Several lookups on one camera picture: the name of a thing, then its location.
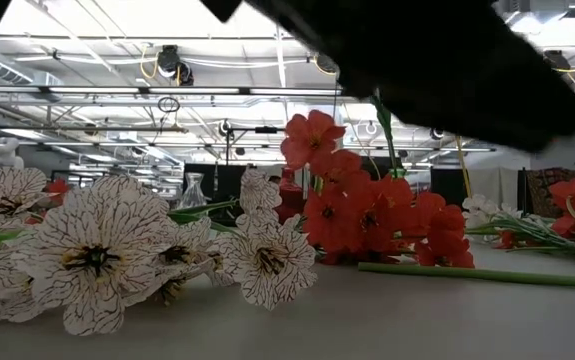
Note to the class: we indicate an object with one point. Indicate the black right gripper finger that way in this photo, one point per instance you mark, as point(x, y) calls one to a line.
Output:
point(223, 9)

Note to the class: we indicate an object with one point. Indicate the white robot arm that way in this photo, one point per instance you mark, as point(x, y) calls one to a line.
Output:
point(2, 155)

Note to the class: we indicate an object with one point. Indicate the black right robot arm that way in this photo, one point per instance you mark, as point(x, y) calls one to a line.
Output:
point(542, 100)

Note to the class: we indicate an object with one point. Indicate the red glass vase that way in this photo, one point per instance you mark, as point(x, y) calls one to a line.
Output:
point(289, 197)

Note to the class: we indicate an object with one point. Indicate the clear glass vase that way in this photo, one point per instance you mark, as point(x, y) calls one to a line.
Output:
point(193, 195)

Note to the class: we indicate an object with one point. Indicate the black partition panel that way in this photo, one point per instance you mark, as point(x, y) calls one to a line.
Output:
point(222, 182)
point(447, 185)

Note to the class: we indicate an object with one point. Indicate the white curtain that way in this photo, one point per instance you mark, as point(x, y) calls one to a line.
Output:
point(492, 185)

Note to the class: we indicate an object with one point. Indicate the patterned dark cloth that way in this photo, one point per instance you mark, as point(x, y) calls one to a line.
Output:
point(547, 190)

